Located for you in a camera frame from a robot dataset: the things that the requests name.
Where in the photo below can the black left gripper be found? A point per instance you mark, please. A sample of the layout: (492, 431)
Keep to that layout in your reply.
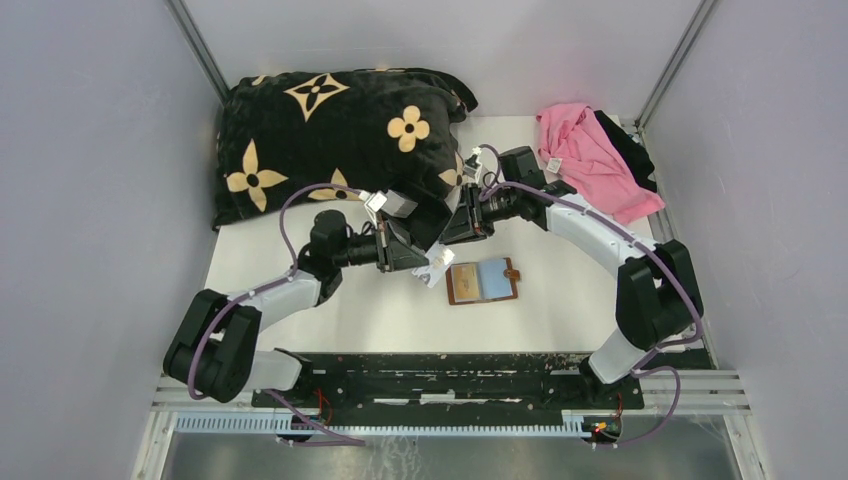
(395, 254)

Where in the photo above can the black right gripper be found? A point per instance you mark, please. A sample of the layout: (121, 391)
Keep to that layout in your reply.
(469, 221)

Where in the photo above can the silver VIP card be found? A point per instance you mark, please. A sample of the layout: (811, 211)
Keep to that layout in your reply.
(439, 258)

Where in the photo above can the brown leather card holder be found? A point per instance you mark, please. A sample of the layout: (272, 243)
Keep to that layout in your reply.
(498, 280)

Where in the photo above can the yellow card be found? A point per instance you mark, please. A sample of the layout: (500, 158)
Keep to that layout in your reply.
(465, 283)

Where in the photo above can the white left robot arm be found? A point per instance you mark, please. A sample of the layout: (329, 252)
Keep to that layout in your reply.
(214, 351)

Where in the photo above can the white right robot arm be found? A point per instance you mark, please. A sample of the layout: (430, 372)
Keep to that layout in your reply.
(658, 303)

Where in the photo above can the white card stack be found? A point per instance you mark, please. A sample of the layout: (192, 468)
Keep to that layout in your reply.
(398, 205)

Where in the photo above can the pink cloth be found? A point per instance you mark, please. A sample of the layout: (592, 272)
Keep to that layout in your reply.
(573, 144)

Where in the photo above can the black floral plush pillow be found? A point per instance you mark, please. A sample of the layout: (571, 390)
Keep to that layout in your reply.
(304, 137)

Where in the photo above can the black cloth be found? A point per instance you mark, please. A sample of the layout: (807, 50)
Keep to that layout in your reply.
(635, 155)

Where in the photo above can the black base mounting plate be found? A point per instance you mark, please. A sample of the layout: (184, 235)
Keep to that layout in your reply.
(453, 389)

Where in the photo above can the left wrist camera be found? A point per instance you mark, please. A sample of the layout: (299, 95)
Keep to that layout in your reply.
(373, 202)

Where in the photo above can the white slotted cable duct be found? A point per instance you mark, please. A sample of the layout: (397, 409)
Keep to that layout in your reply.
(285, 424)

